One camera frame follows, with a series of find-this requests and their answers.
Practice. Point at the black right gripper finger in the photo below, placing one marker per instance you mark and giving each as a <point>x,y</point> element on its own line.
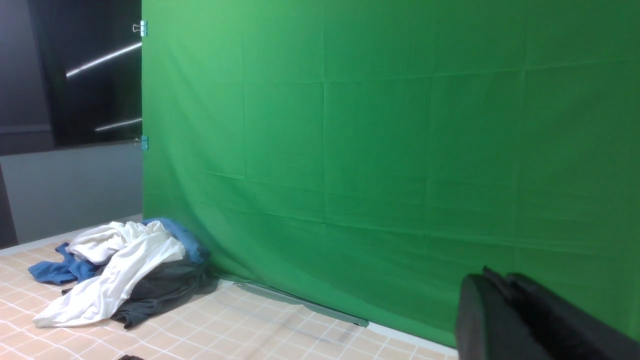
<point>514,317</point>

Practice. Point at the dark gray long-sleeved shirt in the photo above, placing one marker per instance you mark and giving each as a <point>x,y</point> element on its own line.
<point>130,357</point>

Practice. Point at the green backdrop cloth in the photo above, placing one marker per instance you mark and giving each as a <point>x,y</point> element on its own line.
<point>366,155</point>

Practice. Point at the gray-green metal base bar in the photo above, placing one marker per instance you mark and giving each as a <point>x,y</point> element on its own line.
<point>285,297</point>

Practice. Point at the beige checkered table cloth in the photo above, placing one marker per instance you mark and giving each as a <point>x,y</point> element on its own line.
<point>229,324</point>

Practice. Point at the dark gray crumpled garment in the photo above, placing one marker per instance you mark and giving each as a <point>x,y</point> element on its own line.
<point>165,288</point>

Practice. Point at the white crumpled garment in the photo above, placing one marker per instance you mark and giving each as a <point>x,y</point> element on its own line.
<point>127,252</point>

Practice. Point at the lower blue binder clip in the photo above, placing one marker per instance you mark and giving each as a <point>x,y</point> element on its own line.
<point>142,143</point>

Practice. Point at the blue binder clip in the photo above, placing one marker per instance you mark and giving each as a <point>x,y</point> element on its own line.
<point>142,143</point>
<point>140,28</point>

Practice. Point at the blue crumpled garment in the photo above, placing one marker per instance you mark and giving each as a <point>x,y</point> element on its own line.
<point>70,265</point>

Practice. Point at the upper blue binder clip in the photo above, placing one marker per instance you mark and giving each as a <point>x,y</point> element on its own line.
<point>140,28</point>

